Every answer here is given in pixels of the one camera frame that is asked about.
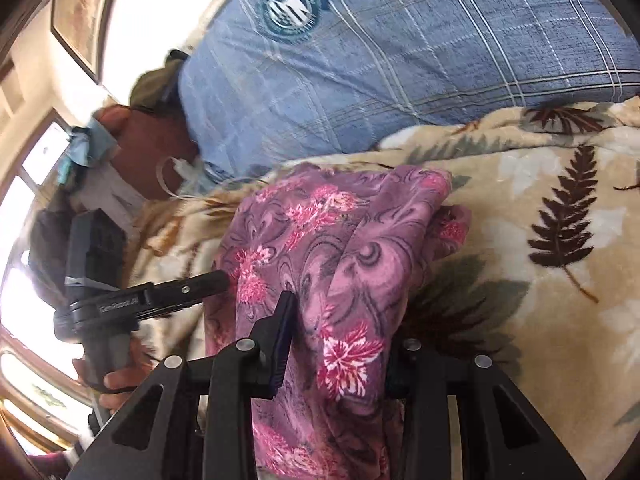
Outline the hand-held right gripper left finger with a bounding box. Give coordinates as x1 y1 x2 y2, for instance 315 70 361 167
65 290 297 480

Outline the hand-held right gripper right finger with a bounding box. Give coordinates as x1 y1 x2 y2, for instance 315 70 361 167
387 338 589 480

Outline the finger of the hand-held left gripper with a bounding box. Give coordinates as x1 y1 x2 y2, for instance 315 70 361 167
148 270 232 322

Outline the purple floral garment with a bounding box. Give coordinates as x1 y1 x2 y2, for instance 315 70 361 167
204 162 472 480

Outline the person's left hand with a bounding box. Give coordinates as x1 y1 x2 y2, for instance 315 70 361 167
72 355 147 411

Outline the reddish brown cushion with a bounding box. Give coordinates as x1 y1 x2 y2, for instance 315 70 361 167
96 104 198 202

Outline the light blue cloth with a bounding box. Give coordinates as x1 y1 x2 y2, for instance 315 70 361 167
57 119 120 183

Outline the beige leaf print fleece blanket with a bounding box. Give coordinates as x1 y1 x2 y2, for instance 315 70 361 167
120 95 640 480

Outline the olive green cloth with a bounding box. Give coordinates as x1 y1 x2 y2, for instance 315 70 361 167
129 50 188 111

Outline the blue plaid pillow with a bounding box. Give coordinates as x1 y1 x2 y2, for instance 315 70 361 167
177 0 640 181

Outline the white cable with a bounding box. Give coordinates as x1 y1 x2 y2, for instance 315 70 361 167
155 156 236 202

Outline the framed wall picture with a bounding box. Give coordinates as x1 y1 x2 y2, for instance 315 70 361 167
50 0 121 86

